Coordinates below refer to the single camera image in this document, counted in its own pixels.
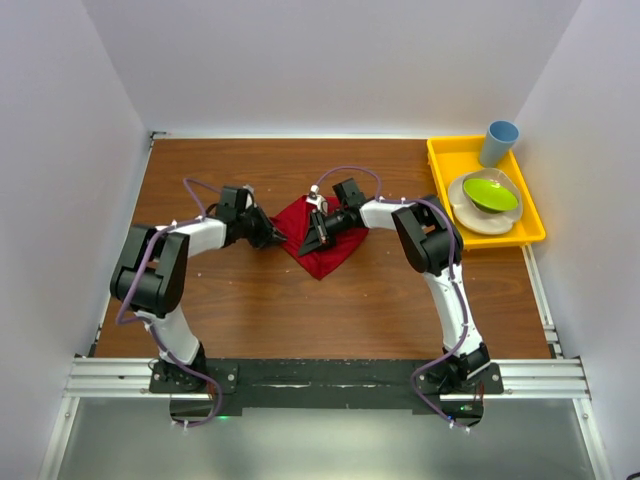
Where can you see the blue plastic cup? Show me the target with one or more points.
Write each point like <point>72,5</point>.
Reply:
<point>500,137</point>

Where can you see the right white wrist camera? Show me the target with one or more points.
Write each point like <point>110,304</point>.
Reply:
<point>318,201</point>

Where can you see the aluminium frame rail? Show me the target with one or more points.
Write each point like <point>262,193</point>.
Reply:
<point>522,379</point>

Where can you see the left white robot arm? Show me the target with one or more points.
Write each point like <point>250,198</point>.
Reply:
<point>150,275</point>

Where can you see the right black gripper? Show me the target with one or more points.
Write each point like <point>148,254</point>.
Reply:
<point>317,234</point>

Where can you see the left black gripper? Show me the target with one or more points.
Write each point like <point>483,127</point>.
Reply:
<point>267,230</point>

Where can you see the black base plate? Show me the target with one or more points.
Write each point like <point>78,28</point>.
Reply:
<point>349,384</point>

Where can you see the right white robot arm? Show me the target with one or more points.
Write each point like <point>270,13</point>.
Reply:
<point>432,247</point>

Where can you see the red cloth napkin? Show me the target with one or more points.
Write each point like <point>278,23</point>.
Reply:
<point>293,222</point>

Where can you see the white plate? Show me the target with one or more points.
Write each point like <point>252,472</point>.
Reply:
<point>477,220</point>

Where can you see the green bowl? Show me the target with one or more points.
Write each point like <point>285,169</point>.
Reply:
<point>489,195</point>

